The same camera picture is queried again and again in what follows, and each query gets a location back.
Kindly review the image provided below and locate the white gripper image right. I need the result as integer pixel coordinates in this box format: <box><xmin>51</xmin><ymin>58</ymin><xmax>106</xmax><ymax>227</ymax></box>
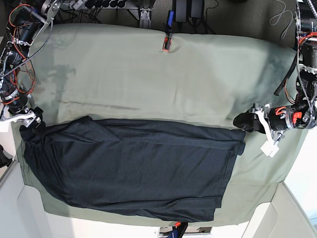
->
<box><xmin>233</xmin><ymin>103</ymin><xmax>282</xmax><ymax>146</ymax></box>

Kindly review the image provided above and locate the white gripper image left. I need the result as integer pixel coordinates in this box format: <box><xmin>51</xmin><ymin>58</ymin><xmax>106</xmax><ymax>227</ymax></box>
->
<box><xmin>0</xmin><ymin>106</ymin><xmax>46</xmax><ymax>135</ymax></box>

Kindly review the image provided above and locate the dark navy long-sleeve T-shirt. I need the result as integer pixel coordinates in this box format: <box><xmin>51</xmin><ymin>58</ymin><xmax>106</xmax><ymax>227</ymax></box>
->
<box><xmin>19</xmin><ymin>117</ymin><xmax>246</xmax><ymax>223</ymax></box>

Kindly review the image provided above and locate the robot arm image right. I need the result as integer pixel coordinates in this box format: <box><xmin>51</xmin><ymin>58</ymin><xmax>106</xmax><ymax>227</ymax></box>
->
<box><xmin>233</xmin><ymin>0</ymin><xmax>317</xmax><ymax>145</ymax></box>

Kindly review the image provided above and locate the sage green table cloth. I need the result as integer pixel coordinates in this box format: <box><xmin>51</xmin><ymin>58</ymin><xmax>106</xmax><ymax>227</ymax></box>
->
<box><xmin>18</xmin><ymin>24</ymin><xmax>308</xmax><ymax>227</ymax></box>

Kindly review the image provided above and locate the orange black clamp top centre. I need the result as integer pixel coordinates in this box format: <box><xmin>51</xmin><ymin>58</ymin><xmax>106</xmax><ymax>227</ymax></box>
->
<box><xmin>162</xmin><ymin>33</ymin><xmax>173</xmax><ymax>52</ymax></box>

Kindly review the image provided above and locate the orange black clamp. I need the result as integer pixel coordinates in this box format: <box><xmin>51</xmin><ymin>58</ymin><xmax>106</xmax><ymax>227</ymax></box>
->
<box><xmin>162</xmin><ymin>33</ymin><xmax>173</xmax><ymax>52</ymax></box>
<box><xmin>167</xmin><ymin>222</ymin><xmax>188</xmax><ymax>238</ymax></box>

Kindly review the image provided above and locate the white power strip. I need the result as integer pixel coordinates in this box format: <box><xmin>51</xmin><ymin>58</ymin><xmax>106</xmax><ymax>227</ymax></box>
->
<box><xmin>60</xmin><ymin>0</ymin><xmax>86</xmax><ymax>10</ymax></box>

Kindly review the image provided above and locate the orange black clamp bottom centre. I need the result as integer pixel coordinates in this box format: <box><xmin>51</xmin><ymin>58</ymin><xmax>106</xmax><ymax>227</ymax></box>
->
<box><xmin>167</xmin><ymin>222</ymin><xmax>188</xmax><ymax>238</ymax></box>

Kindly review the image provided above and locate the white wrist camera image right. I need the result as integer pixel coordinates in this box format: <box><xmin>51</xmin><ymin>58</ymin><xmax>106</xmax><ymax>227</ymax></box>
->
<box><xmin>261</xmin><ymin>141</ymin><xmax>279</xmax><ymax>158</ymax></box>

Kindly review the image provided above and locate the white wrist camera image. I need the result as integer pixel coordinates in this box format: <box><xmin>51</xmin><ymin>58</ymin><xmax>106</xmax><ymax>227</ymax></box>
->
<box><xmin>261</xmin><ymin>141</ymin><xmax>279</xmax><ymax>158</ymax></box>
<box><xmin>0</xmin><ymin>120</ymin><xmax>10</xmax><ymax>133</ymax></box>

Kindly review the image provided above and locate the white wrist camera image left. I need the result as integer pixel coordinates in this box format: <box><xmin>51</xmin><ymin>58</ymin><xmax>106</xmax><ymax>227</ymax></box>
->
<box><xmin>0</xmin><ymin>120</ymin><xmax>10</xmax><ymax>133</ymax></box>

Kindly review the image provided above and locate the grey metal bracket post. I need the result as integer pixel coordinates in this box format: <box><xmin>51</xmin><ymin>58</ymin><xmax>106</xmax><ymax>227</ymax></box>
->
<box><xmin>139</xmin><ymin>8</ymin><xmax>152</xmax><ymax>29</ymax></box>

